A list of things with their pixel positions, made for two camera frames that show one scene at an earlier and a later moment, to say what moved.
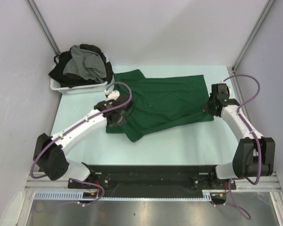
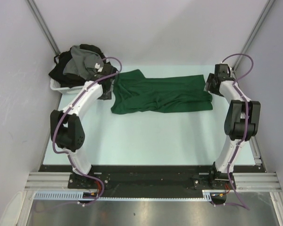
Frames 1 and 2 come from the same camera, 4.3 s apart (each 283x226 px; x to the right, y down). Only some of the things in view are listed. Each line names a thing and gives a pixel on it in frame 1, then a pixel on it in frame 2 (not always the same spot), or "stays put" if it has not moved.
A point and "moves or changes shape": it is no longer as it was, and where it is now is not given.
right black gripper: x=207 y=109 -> x=209 y=84
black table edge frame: x=125 y=179 stays put
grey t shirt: x=86 y=63 stays put
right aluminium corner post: x=253 y=35 stays put
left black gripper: x=120 y=123 -> x=107 y=96
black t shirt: x=61 y=61 stays put
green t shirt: x=160 y=103 moves or changes shape
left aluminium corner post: x=35 y=9 stays put
